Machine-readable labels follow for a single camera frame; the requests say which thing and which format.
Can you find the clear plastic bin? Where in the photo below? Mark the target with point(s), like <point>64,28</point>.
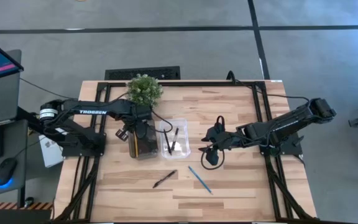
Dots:
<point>182,146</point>

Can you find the black aluminium table frame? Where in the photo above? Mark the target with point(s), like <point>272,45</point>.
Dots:
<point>182,84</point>

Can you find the smoky grey plastic bin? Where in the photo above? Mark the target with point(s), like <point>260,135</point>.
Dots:
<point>149,149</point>

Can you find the black perforated panel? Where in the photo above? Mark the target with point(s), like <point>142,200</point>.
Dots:
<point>141,73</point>

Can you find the black retractable pen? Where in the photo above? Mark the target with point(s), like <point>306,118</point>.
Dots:
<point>167,142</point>
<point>175,139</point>
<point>165,179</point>

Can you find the white paper sheet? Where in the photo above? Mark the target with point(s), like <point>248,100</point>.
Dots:
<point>51,154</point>

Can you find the grey framed monitor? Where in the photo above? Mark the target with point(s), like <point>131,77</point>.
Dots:
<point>9,93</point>

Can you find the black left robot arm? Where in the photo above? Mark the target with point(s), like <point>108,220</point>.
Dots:
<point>117,107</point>

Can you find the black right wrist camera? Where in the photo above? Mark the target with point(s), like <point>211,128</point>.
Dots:
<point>212,158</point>

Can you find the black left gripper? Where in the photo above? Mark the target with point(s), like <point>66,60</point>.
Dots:
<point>142,129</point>

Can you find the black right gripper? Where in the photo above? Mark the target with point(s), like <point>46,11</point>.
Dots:
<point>225,138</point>

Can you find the green plant in black pot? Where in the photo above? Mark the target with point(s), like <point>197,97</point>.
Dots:
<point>144,90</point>

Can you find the black computer mouse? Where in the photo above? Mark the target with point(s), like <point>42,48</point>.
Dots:
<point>6,169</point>

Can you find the blue pencil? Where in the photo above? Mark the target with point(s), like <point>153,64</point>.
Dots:
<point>200,179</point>

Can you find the grey operator desk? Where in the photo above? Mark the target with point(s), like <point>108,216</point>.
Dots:
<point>14,146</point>

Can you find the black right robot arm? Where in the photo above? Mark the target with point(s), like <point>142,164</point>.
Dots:
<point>291,121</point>

